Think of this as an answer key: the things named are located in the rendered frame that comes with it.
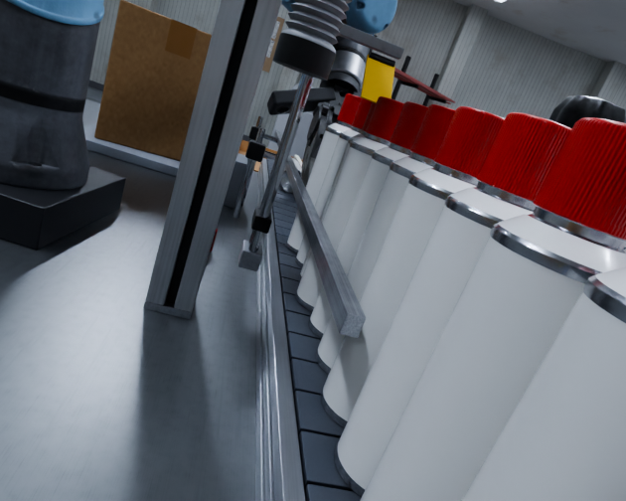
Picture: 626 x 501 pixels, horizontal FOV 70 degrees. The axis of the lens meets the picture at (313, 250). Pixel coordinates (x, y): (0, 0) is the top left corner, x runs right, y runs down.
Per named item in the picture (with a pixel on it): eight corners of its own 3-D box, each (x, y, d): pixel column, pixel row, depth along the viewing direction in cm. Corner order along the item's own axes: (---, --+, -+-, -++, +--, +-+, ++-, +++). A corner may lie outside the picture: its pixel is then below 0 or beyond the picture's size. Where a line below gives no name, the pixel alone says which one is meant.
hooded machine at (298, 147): (305, 164, 846) (329, 92, 806) (304, 168, 786) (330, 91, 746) (267, 151, 839) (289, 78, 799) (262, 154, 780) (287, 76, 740)
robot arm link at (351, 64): (332, 44, 77) (319, 70, 85) (326, 67, 76) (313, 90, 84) (372, 60, 78) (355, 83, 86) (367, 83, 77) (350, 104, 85)
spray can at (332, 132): (323, 263, 57) (383, 104, 51) (284, 250, 57) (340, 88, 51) (322, 250, 62) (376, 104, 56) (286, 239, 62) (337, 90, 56)
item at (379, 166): (369, 353, 39) (470, 121, 33) (313, 342, 37) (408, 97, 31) (353, 323, 43) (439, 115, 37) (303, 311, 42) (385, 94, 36)
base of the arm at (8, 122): (41, 199, 46) (57, 104, 43) (-107, 149, 45) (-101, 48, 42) (107, 177, 61) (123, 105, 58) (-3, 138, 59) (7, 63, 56)
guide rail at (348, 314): (357, 339, 25) (366, 317, 25) (337, 334, 25) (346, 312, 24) (277, 136, 125) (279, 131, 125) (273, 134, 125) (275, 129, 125)
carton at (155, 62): (209, 169, 101) (242, 47, 93) (93, 137, 92) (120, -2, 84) (199, 144, 127) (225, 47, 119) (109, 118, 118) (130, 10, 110)
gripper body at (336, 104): (360, 146, 75) (374, 83, 78) (312, 129, 73) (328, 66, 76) (344, 161, 82) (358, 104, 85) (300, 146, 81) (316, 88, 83)
